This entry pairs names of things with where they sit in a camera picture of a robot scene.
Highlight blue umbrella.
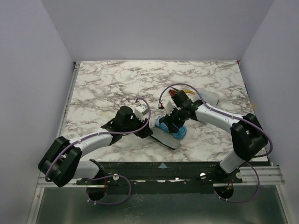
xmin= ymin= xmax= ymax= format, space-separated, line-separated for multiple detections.
xmin=155 ymin=116 xmax=187 ymax=140

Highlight black umbrella sleeve case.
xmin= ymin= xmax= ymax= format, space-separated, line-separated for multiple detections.
xmin=150 ymin=127 xmax=181 ymax=150

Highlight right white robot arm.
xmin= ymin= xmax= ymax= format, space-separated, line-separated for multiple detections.
xmin=155 ymin=91 xmax=268 ymax=174

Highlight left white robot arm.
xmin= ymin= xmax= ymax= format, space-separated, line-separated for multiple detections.
xmin=38 ymin=104 xmax=153 ymax=187

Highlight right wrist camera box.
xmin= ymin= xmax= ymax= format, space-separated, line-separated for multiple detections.
xmin=163 ymin=100 xmax=177 ymax=116

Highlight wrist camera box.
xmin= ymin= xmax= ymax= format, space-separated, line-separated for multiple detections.
xmin=163 ymin=100 xmax=177 ymax=116
xmin=134 ymin=104 xmax=149 ymax=122

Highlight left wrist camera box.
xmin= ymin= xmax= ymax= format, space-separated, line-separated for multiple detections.
xmin=134 ymin=104 xmax=149 ymax=122

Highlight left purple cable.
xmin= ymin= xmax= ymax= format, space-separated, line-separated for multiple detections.
xmin=44 ymin=98 xmax=151 ymax=182

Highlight red handled pliers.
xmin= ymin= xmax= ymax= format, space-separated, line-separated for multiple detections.
xmin=168 ymin=88 xmax=179 ymax=97

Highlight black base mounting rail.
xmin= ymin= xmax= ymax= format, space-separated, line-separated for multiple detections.
xmin=77 ymin=162 xmax=242 ymax=195

